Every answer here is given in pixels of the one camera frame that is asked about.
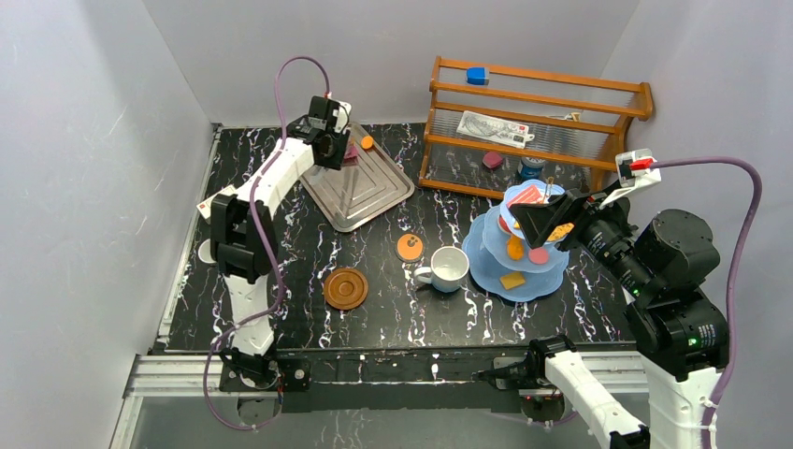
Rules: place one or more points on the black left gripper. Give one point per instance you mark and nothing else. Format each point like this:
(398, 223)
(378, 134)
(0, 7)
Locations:
(346, 143)

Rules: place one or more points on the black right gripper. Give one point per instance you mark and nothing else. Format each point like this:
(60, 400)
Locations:
(536, 220)

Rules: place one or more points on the pink layered cake slice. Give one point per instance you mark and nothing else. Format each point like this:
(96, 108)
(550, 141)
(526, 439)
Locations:
(531, 194)

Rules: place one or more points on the brown chocolate chip cookie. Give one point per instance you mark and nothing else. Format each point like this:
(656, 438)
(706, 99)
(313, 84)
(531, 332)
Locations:
(560, 232)

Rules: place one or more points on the orange oval pastry piece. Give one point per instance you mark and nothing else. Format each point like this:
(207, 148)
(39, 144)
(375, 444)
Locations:
(515, 248)

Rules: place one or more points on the red sprinkled donut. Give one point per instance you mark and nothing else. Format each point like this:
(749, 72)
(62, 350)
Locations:
(503, 225)

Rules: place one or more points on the pink round macaron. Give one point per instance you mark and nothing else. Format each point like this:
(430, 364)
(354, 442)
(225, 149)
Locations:
(539, 256)

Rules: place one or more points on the steel food tongs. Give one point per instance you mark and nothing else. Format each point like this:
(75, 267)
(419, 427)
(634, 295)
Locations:
(315, 175)

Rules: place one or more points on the magenta cake wedge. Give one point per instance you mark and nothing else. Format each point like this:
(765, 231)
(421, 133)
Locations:
(351, 155)

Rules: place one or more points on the small orange round cookie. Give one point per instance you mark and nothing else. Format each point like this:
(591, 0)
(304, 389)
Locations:
(366, 143)

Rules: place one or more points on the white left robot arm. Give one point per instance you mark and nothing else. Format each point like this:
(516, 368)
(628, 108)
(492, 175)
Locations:
(242, 239)

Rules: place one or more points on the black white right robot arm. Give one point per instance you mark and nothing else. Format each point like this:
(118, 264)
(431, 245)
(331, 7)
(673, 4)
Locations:
(682, 338)

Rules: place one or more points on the blue lidded jar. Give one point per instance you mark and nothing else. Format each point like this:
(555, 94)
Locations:
(531, 168)

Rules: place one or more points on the blue three-tier cake stand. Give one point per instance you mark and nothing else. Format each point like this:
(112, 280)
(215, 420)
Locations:
(485, 246)

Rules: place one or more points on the maroon heart-shaped object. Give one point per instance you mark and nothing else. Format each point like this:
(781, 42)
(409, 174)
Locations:
(492, 160)

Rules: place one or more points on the steel serving tray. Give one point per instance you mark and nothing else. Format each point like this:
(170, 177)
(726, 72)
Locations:
(354, 195)

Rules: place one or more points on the packaged ruler protractor set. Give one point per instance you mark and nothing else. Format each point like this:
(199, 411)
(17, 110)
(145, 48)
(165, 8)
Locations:
(494, 130)

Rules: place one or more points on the white ceramic mug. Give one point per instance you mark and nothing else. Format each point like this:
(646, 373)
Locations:
(447, 269)

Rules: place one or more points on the wooden two-tier shelf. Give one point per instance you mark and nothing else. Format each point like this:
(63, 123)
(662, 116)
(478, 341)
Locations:
(578, 121)

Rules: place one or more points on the orange black round coaster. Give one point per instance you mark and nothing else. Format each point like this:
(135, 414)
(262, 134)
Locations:
(410, 248)

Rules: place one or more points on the small white cardboard box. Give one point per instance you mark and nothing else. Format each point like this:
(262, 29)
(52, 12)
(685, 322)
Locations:
(204, 206)

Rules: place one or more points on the blue block on shelf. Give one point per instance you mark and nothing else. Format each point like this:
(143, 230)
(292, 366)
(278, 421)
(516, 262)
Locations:
(478, 76)

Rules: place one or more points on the brown wooden round coaster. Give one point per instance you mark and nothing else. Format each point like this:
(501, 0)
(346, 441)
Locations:
(345, 289)

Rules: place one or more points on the small grey white cup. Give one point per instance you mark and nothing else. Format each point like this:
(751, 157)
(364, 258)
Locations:
(204, 253)

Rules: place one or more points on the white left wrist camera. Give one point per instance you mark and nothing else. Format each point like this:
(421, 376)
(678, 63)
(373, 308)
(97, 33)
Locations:
(343, 119)

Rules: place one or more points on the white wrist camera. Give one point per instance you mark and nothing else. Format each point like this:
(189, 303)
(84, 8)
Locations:
(635, 173)
(343, 119)

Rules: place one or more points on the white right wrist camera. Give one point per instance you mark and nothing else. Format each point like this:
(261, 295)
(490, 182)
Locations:
(635, 173)

